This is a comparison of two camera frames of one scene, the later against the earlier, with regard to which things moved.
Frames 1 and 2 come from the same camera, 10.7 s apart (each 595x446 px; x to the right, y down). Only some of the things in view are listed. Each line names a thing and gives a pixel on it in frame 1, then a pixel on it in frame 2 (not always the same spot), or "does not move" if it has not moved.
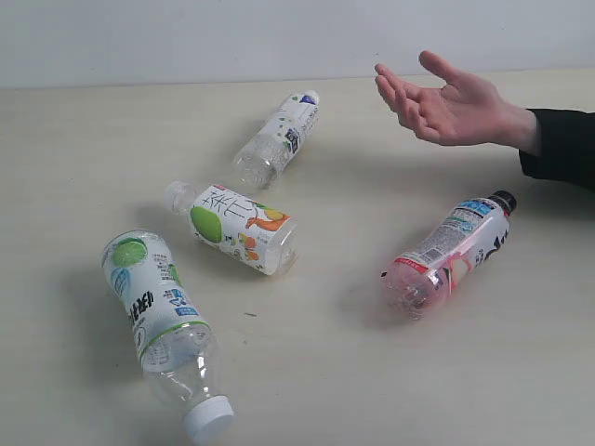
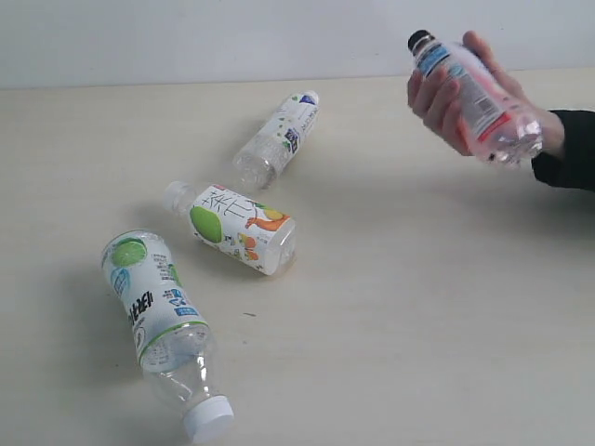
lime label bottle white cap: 175,341 does not move
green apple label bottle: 256,235 does not move
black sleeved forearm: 567,147 does not move
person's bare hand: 467,111 -> 430,94
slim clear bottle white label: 275,145 does not move
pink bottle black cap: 416,284 -> 505,129
